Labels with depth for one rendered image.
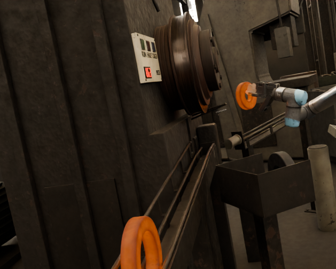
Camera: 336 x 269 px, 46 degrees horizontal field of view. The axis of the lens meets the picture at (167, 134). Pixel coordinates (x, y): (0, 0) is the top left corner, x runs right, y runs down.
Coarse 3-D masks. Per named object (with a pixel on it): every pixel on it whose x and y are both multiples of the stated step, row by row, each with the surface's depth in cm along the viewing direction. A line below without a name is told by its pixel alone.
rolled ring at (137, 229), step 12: (144, 216) 86; (132, 228) 80; (144, 228) 84; (156, 228) 92; (132, 240) 78; (144, 240) 90; (156, 240) 90; (132, 252) 77; (156, 252) 90; (132, 264) 76; (156, 264) 90
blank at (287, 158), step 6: (270, 156) 136; (276, 156) 132; (282, 156) 129; (288, 156) 129; (270, 162) 137; (276, 162) 132; (282, 162) 128; (288, 162) 127; (270, 168) 138; (276, 168) 135
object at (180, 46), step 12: (180, 24) 168; (180, 36) 164; (180, 48) 163; (180, 60) 163; (180, 72) 164; (192, 72) 165; (180, 84) 166; (192, 84) 164; (192, 96) 169; (192, 108) 177; (204, 108) 183
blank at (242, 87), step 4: (240, 84) 219; (244, 84) 219; (248, 84) 222; (240, 88) 217; (244, 88) 219; (236, 92) 218; (240, 92) 217; (244, 92) 219; (236, 96) 218; (240, 96) 217; (244, 96) 219; (248, 96) 226; (240, 100) 217; (244, 100) 218; (248, 100) 224; (252, 100) 223; (240, 104) 218; (244, 104) 218; (248, 104) 221; (252, 104) 223; (244, 108) 221; (248, 108) 221
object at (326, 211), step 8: (312, 152) 236; (320, 152) 234; (328, 152) 236; (312, 160) 237; (320, 160) 235; (328, 160) 236; (312, 168) 238; (320, 168) 235; (328, 168) 236; (312, 176) 240; (320, 176) 236; (328, 176) 236; (320, 184) 237; (328, 184) 236; (320, 192) 238; (328, 192) 237; (320, 200) 239; (328, 200) 237; (320, 208) 240; (328, 208) 238; (320, 216) 241; (328, 216) 238; (320, 224) 243; (328, 224) 239
